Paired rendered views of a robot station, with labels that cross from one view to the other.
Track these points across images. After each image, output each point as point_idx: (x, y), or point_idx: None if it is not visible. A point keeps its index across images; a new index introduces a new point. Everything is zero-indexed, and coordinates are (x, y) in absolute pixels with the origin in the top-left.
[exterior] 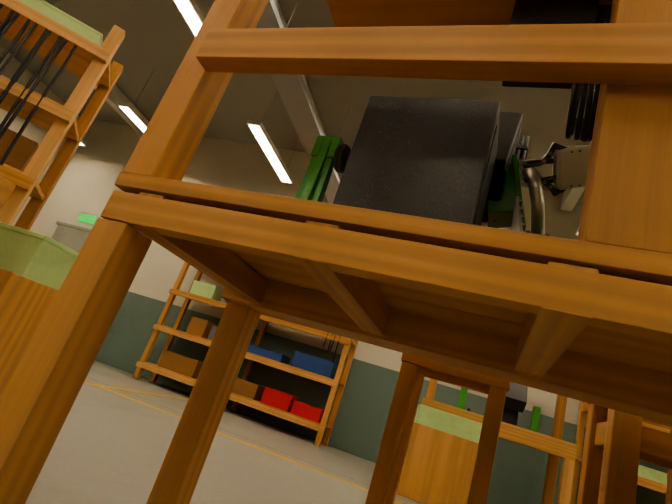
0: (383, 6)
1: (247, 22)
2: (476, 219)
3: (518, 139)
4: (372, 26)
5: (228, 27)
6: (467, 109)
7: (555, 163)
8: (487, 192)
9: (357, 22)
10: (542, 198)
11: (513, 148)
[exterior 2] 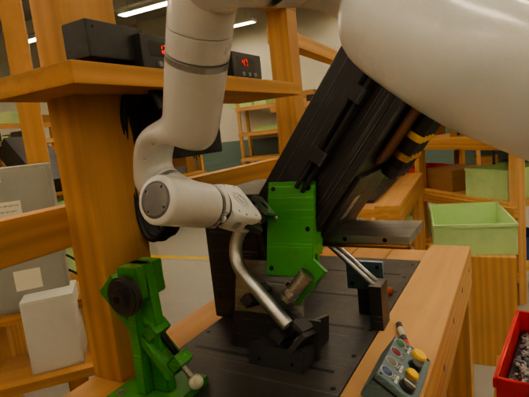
0: (246, 98)
1: (288, 123)
2: (223, 294)
3: (359, 68)
4: (268, 96)
5: (279, 142)
6: None
7: None
8: (249, 252)
9: (271, 97)
10: (230, 261)
11: (294, 151)
